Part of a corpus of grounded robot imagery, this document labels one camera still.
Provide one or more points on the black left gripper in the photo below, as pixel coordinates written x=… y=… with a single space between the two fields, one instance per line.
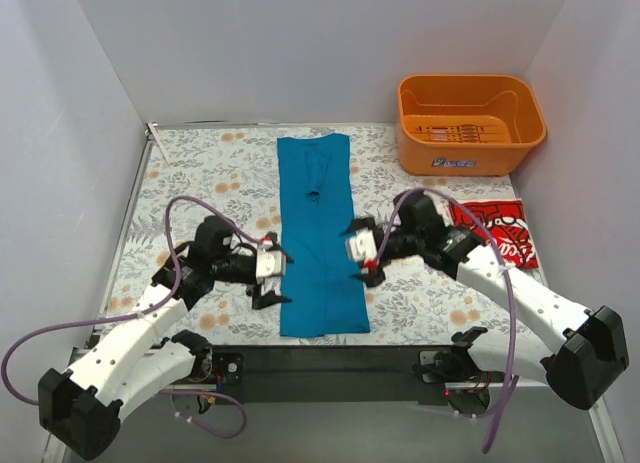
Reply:
x=257 y=285

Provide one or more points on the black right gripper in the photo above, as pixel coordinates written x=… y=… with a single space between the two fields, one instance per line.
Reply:
x=376 y=271

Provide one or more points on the teal blue t shirt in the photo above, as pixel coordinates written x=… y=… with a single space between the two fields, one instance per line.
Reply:
x=316 y=206

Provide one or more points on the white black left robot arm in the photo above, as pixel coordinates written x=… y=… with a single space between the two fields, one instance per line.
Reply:
x=85 y=405

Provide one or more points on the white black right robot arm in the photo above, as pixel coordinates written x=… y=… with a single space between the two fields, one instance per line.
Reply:
x=579 y=352

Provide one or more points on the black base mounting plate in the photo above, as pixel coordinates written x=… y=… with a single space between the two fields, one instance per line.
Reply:
x=338 y=374

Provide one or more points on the floral patterned table mat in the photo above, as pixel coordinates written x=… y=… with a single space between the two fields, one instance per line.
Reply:
x=235 y=170

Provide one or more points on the folded red printed t shirt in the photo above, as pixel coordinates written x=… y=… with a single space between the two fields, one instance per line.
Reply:
x=506 y=221

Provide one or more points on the orange plastic basket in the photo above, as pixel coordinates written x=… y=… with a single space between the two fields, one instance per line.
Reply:
x=466 y=124

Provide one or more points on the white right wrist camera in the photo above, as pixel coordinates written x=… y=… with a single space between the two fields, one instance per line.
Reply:
x=362 y=249

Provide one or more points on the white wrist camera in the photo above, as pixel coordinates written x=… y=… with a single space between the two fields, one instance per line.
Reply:
x=271 y=260
x=362 y=249

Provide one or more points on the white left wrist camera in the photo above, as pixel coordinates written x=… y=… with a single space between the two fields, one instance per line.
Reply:
x=271 y=260

